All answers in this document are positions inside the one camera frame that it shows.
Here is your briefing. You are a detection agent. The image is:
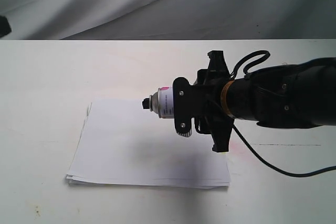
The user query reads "grey backdrop cloth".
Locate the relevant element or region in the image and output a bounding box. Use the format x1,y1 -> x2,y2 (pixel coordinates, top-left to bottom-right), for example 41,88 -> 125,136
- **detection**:
1,0 -> 335,40

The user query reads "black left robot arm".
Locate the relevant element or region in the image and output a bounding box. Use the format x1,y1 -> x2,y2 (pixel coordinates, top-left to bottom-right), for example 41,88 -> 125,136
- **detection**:
0,16 -> 12,38

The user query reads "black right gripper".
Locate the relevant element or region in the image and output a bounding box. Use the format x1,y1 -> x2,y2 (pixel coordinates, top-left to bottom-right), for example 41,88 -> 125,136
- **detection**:
173,50 -> 234,153

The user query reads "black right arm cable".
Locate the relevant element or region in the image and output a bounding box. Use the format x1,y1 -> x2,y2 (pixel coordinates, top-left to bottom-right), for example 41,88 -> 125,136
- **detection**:
230,50 -> 336,177

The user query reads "white paper stack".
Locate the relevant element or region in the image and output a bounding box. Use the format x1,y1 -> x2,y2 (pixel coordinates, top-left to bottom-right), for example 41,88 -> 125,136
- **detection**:
66,99 -> 230,189

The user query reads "silver spray paint can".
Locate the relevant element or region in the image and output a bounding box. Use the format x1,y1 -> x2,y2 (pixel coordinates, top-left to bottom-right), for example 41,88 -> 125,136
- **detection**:
142,87 -> 174,119

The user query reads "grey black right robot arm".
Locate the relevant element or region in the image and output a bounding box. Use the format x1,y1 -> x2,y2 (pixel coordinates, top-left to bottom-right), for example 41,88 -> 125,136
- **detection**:
173,50 -> 335,153

